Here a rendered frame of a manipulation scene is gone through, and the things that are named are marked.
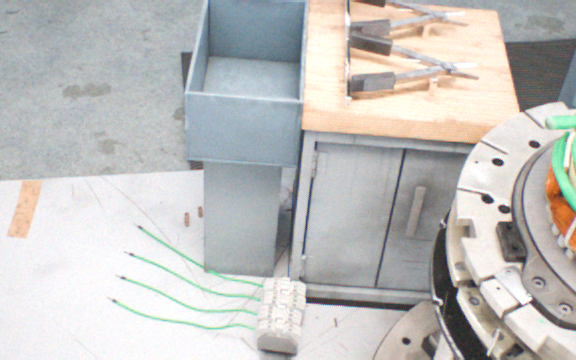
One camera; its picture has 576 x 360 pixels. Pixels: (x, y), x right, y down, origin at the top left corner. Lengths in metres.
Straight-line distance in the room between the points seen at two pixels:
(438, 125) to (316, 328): 0.29
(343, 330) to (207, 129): 0.29
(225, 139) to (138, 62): 1.78
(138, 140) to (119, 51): 0.40
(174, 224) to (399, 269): 0.28
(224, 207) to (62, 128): 1.50
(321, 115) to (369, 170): 0.09
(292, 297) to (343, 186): 0.15
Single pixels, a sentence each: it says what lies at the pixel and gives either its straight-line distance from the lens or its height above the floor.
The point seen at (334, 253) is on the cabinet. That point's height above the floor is 0.86.
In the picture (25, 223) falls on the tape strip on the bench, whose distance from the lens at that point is 1.08.
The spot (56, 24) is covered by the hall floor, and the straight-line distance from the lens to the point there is 2.78.
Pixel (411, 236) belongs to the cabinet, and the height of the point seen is 0.90.
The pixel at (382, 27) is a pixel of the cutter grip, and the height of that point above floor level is 1.09.
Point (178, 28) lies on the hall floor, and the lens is 2.73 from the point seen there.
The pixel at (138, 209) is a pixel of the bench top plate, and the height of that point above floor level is 0.78.
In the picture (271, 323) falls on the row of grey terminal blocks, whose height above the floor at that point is 0.82.
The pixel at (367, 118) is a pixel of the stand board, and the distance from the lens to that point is 0.78.
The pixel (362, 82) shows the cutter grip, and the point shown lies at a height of 1.09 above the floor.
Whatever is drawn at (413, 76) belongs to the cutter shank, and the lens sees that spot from 0.79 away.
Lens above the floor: 1.56
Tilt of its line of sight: 45 degrees down
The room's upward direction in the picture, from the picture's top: 5 degrees clockwise
